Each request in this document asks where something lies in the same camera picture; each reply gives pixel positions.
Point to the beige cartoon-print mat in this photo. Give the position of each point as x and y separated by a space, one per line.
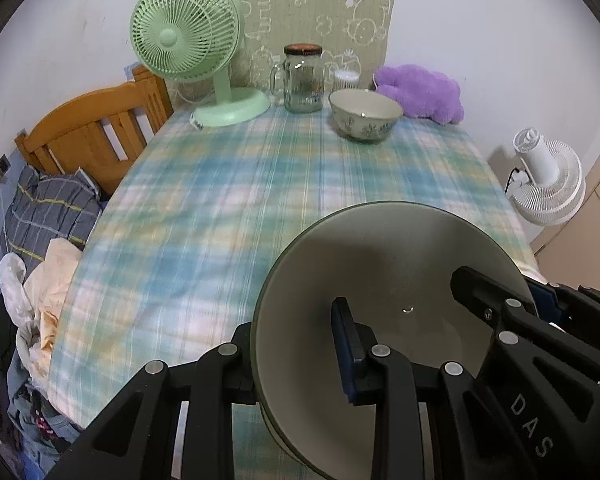
320 20

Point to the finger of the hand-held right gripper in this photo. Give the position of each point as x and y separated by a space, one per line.
547 305
485 295

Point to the floral ceramic bowl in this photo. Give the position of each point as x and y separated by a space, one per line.
380 270
365 112

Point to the plaid tablecloth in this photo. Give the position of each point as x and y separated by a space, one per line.
205 200

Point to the purple plush toy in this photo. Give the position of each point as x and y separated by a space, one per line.
425 92

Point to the white desk fan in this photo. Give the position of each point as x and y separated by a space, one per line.
550 180

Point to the small clear glass cup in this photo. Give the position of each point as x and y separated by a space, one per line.
346 77

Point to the pile of dark clothes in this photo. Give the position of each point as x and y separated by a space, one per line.
25 410

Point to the blue plaid blanket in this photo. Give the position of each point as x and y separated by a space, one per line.
50 210

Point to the glass jar mug with lid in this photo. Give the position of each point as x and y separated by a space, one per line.
302 82

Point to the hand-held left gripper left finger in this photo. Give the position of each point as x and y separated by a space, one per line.
227 365

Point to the white cloth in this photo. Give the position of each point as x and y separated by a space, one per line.
12 280

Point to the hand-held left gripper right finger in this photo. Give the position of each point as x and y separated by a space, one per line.
347 345

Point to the green desk fan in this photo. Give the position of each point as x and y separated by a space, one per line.
180 30

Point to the beige cloth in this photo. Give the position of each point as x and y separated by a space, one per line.
50 290

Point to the wooden chair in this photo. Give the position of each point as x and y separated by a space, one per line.
80 135

